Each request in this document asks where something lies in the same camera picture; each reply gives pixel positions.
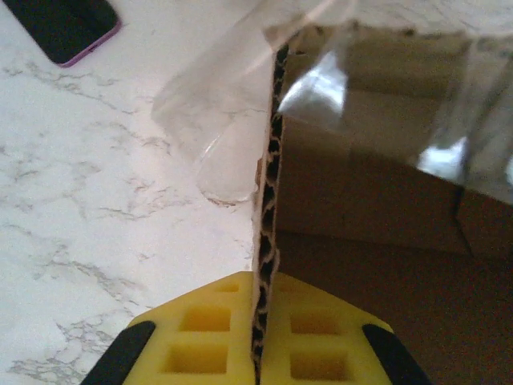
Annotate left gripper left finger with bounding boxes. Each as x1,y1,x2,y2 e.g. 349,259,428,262
82,270,257,385

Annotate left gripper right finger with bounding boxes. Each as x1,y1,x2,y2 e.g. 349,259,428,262
260,272,433,385

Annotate taped squat cardboard box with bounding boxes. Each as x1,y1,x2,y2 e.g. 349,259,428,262
151,0,513,385

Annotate black smartphone purple case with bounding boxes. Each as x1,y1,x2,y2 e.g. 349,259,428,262
2,0,123,69

